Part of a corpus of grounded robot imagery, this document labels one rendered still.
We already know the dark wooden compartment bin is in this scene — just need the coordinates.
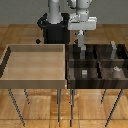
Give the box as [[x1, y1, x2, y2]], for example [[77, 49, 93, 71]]
[[64, 43, 128, 90]]

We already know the grey milk carton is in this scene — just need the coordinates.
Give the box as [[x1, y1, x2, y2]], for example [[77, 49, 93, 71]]
[[79, 43, 87, 60]]

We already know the tall grey box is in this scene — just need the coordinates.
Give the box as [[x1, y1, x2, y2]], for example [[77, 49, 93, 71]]
[[110, 40, 118, 60]]

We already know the thin metal table leg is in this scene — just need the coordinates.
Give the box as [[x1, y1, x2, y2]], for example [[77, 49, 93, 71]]
[[56, 88, 62, 123], [22, 88, 31, 105], [100, 88, 108, 105], [7, 87, 26, 127], [105, 88, 124, 128], [68, 88, 76, 127]]

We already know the small grey block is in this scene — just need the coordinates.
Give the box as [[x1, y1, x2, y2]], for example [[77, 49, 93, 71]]
[[82, 69, 89, 78]]

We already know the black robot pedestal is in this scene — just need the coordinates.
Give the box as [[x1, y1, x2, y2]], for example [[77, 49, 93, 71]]
[[35, 12, 72, 45]]

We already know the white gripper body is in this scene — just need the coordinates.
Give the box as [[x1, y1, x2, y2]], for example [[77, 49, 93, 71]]
[[67, 15, 98, 45]]

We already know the light wooden bin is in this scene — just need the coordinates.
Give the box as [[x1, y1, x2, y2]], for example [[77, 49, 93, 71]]
[[0, 43, 67, 90]]

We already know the small grey can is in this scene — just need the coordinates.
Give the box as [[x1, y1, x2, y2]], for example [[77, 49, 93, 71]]
[[112, 65, 122, 76]]

